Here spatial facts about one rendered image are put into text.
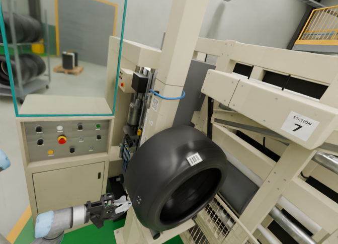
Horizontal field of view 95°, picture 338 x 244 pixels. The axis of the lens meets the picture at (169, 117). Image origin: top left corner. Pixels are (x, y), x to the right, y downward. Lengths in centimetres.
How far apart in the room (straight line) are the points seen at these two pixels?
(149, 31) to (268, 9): 687
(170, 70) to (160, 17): 896
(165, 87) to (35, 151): 100
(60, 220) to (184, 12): 99
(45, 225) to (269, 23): 1221
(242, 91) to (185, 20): 44
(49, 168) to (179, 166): 102
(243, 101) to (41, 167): 136
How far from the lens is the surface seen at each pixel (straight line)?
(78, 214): 79
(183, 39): 88
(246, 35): 1143
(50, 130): 131
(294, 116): 75
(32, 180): 152
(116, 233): 207
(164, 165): 70
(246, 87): 84
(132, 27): 971
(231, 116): 104
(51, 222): 78
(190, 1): 89
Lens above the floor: 184
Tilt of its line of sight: 23 degrees down
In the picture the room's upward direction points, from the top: 15 degrees clockwise
